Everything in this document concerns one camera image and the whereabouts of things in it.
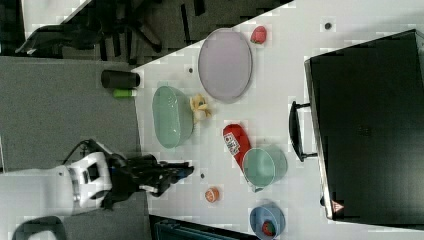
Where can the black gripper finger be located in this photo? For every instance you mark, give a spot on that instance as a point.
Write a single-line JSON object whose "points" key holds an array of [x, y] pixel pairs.
{"points": [[159, 186], [182, 167]]}

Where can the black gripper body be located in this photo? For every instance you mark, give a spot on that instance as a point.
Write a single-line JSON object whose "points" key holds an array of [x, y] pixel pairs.
{"points": [[129, 176]]}

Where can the black toaster oven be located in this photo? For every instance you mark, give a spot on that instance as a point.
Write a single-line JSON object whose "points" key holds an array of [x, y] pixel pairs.
{"points": [[367, 108]]}

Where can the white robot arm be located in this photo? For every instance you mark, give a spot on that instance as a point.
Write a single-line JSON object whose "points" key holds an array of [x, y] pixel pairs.
{"points": [[96, 181]]}

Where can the toy orange slice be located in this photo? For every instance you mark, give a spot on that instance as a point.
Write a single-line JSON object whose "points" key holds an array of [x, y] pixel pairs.
{"points": [[212, 194]]}

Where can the green perforated basket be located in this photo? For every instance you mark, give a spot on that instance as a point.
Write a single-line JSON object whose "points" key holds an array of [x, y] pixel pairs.
{"points": [[173, 117]]}

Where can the red ketchup bottle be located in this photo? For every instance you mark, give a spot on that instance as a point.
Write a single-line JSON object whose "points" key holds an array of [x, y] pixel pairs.
{"points": [[237, 142]]}

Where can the yellow toy banana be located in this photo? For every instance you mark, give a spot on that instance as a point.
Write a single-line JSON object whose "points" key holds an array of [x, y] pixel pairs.
{"points": [[199, 108]]}

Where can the green cup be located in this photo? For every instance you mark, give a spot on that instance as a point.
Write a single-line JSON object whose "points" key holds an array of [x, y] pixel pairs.
{"points": [[263, 166]]}

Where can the green marker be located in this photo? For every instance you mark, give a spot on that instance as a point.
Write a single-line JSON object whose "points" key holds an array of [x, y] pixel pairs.
{"points": [[124, 93]]}

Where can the blue cup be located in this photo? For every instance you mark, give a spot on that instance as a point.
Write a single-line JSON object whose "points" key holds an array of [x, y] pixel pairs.
{"points": [[267, 211]]}

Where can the black cylinder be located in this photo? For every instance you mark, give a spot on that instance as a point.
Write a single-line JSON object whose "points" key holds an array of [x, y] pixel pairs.
{"points": [[119, 79]]}

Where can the red strawberry in blue cup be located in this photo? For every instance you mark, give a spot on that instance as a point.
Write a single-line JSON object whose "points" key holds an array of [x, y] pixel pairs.
{"points": [[268, 228]]}

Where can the lavender round plate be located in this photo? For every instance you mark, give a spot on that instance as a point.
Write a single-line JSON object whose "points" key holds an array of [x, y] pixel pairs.
{"points": [[225, 65]]}

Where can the black office chair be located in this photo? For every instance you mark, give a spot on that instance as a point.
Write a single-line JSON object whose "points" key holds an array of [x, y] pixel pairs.
{"points": [[84, 24]]}

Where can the red toy strawberry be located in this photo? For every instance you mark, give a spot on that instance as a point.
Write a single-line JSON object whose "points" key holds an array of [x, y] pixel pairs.
{"points": [[259, 35]]}

